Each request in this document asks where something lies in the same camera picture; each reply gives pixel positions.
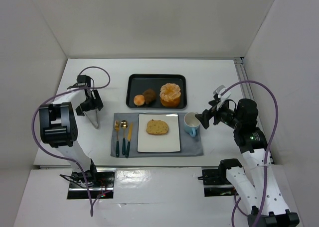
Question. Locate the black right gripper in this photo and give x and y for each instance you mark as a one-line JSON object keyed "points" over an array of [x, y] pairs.
{"points": [[211, 113]]}

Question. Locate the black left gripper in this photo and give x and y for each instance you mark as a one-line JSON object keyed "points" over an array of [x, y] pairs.
{"points": [[90, 106]]}

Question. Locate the silver metal tongs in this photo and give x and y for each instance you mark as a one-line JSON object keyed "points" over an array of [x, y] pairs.
{"points": [[92, 117]]}

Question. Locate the seeded bread slice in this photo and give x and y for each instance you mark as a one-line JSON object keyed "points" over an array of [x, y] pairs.
{"points": [[157, 127]]}

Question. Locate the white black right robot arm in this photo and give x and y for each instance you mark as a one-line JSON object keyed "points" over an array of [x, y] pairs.
{"points": [[255, 183]]}

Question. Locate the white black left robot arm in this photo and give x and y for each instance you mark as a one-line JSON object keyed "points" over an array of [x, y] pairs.
{"points": [[58, 126]]}

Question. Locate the light blue mug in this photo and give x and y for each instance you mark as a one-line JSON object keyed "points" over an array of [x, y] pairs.
{"points": [[191, 124]]}

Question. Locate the orange round cake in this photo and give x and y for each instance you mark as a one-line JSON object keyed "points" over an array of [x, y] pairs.
{"points": [[170, 94]]}

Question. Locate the white square plate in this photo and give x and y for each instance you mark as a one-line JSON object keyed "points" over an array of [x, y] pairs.
{"points": [[168, 142]]}

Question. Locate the small round golden bun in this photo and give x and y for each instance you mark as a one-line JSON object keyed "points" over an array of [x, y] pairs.
{"points": [[139, 100]]}

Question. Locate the black rectangular baking tray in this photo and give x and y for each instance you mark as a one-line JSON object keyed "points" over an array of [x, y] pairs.
{"points": [[138, 83]]}

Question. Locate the grey cloth placemat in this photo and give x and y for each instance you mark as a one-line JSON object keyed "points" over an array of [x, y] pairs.
{"points": [[190, 146]]}

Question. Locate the brown chocolate croissant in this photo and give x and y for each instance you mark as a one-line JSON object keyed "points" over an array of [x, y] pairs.
{"points": [[149, 96]]}

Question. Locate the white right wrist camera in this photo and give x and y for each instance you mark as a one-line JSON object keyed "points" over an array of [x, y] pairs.
{"points": [[221, 95]]}

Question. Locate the gold fork green handle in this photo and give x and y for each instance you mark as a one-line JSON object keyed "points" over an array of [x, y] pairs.
{"points": [[117, 126]]}

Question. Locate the gold spoon green handle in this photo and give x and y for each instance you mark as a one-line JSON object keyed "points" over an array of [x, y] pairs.
{"points": [[124, 125]]}

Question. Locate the gold knife green handle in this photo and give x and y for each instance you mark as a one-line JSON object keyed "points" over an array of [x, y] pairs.
{"points": [[129, 140]]}

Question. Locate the aluminium frame rail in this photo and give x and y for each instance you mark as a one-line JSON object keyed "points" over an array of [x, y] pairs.
{"points": [[246, 87]]}

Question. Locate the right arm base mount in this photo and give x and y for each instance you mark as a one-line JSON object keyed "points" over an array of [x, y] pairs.
{"points": [[214, 185]]}

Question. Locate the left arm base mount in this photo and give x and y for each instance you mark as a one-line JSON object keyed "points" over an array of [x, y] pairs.
{"points": [[103, 186]]}

